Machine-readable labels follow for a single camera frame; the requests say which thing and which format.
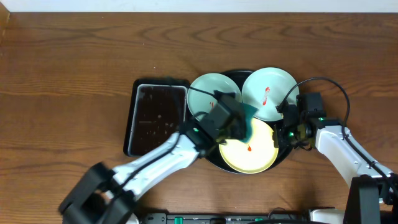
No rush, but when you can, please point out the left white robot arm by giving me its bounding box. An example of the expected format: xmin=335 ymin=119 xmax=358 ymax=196
xmin=58 ymin=109 xmax=252 ymax=223

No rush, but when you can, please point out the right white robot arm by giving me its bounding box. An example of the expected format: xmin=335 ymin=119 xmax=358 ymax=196
xmin=273 ymin=101 xmax=397 ymax=223

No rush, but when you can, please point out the light blue plate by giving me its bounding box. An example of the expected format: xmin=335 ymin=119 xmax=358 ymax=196
xmin=187 ymin=73 xmax=242 ymax=115
xmin=241 ymin=67 xmax=297 ymax=121

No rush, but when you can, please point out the black rectangular soapy water tray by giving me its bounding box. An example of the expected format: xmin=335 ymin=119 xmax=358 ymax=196
xmin=123 ymin=78 xmax=189 ymax=157

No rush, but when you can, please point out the green yellow scrub sponge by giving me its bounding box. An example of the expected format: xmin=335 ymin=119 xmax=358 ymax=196
xmin=241 ymin=103 xmax=258 ymax=143

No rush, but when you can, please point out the black round serving tray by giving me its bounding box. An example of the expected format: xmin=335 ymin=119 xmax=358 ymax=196
xmin=206 ymin=70 xmax=291 ymax=174

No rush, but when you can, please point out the yellow plate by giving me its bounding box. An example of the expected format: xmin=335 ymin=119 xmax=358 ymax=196
xmin=219 ymin=118 xmax=279 ymax=174

